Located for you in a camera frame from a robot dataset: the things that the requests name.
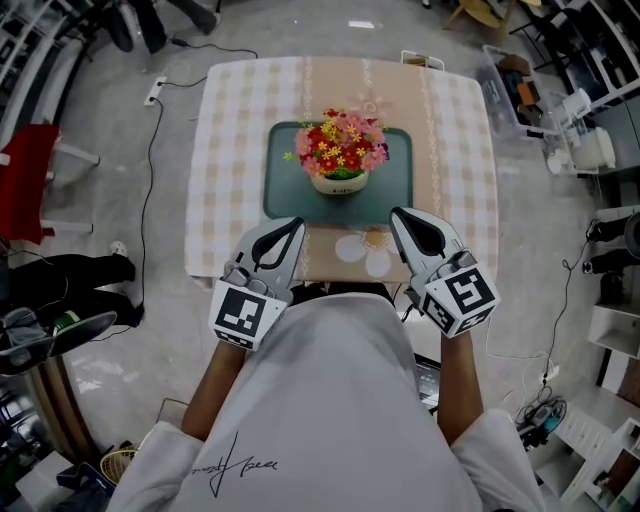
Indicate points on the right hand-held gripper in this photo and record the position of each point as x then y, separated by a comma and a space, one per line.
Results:
460, 300

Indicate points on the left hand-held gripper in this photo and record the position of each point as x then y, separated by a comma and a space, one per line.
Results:
245, 315

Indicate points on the green tray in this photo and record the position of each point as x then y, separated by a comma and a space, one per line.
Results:
390, 200

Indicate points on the flower pot with colourful flowers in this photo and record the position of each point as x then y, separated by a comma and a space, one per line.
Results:
340, 185

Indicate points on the person's right forearm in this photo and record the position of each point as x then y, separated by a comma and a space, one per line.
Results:
460, 390

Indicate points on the person's left forearm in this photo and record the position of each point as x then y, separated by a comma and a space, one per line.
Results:
215, 395

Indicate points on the person's black shorts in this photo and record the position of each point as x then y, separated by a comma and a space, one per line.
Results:
345, 291

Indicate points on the table with checked tablecloth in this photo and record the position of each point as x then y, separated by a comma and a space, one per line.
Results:
230, 150

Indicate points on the black smartphone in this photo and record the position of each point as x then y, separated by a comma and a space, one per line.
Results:
427, 382

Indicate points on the person's white shirt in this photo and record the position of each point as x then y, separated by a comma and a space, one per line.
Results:
330, 400

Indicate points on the small white power strip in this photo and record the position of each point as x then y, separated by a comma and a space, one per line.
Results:
550, 374

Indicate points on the clear storage bin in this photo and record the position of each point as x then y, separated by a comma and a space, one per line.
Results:
515, 85

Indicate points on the white basket with wooden blocks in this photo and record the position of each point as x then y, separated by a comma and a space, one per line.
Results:
422, 59

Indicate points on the white round appliance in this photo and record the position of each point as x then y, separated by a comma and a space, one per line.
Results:
592, 150

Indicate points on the black oval padded device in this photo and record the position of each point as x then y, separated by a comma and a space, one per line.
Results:
82, 327

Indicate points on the white cube shelf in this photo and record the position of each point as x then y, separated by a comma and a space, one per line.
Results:
612, 330

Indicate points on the white electric kettle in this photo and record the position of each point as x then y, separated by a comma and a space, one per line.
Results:
578, 103

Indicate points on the white drawer cabinet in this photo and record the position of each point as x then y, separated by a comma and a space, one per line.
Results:
580, 435

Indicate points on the round wooden side table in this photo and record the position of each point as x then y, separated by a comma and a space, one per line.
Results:
482, 7

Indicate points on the brown wooden bench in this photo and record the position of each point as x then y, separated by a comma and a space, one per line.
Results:
60, 410

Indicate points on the dark blue stool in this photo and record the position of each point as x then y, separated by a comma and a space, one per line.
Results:
85, 480

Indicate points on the white box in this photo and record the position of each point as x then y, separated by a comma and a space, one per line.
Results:
45, 475

